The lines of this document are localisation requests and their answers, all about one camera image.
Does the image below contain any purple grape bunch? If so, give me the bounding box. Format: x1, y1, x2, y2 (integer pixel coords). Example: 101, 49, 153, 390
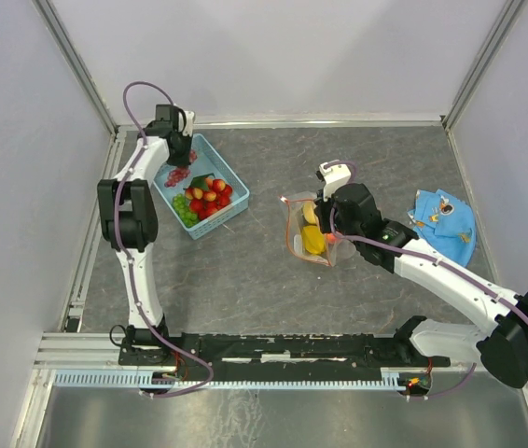
164, 149, 198, 188

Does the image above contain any orange pink peach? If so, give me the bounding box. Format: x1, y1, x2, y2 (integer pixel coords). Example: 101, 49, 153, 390
326, 233, 337, 245

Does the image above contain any yellow starfruit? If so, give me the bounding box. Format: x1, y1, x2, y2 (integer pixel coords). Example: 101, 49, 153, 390
301, 225, 327, 255

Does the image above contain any clear zip top bag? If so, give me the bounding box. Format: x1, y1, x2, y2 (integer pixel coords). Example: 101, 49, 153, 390
279, 192, 355, 267

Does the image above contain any green grape bunch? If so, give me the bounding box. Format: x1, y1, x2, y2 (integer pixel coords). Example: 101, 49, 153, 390
173, 194, 199, 228

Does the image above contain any red lychee cluster with leaves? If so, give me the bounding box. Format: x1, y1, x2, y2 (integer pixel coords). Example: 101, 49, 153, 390
184, 175, 233, 222

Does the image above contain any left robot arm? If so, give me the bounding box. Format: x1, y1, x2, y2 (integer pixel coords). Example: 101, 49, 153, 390
97, 119, 192, 364

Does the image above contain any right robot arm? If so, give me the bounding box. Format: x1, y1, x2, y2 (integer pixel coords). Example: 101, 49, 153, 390
314, 183, 528, 388

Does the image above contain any light blue plastic basket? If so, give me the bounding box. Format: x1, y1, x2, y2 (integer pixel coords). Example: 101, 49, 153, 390
154, 133, 250, 240

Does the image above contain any blue printed cloth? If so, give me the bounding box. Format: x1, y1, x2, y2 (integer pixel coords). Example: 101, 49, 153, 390
408, 189, 477, 267

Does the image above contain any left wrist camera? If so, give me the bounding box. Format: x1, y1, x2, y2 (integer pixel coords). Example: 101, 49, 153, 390
154, 104, 195, 138

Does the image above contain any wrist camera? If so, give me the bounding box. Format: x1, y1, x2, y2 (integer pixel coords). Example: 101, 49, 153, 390
316, 160, 354, 201
154, 104, 195, 138

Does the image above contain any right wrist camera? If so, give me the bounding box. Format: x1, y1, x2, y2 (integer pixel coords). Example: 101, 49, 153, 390
316, 160, 354, 201

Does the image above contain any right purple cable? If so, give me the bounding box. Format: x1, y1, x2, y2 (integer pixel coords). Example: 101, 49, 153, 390
322, 160, 528, 402

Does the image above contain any purple cable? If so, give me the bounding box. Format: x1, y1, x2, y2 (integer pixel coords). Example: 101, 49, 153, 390
113, 80, 215, 399
322, 160, 528, 402

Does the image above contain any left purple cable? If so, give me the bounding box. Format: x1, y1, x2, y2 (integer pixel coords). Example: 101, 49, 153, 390
113, 80, 215, 399

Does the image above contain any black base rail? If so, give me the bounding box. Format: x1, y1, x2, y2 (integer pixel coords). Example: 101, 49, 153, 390
114, 333, 451, 381

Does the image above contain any light blue cable duct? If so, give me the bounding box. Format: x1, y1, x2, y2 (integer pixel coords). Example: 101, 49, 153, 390
53, 370, 405, 392

